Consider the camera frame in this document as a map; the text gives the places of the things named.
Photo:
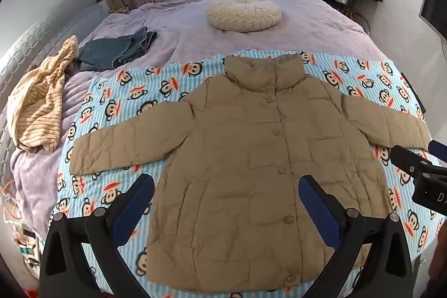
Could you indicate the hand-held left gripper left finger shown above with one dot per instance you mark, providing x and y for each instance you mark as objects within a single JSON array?
[{"x": 132, "y": 209}]

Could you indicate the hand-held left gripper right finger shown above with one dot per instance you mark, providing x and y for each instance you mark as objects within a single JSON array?
[{"x": 320, "y": 212}]

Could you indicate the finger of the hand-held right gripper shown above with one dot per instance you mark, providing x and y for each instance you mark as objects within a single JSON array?
[
  {"x": 440, "y": 150},
  {"x": 405, "y": 158}
]

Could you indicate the tan puffer jacket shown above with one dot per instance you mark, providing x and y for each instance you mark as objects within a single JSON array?
[{"x": 244, "y": 151}]

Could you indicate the person's right forearm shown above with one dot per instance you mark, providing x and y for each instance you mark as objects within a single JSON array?
[{"x": 438, "y": 263}]

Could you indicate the monkey print striped blanket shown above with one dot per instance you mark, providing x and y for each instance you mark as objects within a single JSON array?
[{"x": 115, "y": 102}]

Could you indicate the yellow striped garment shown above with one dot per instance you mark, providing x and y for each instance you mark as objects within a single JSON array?
[{"x": 38, "y": 102}]

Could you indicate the folded blue jeans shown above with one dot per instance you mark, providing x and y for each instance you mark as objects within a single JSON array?
[{"x": 104, "y": 52}]

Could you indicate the purple bedspread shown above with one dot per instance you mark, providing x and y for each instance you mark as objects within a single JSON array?
[{"x": 195, "y": 36}]

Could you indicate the grey padded headboard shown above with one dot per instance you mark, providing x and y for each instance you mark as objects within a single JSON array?
[{"x": 38, "y": 29}]

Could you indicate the round cream cushion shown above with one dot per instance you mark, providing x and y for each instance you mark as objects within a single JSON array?
[{"x": 243, "y": 12}]

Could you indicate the wall mounted television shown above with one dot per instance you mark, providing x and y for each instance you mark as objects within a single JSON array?
[{"x": 434, "y": 4}]

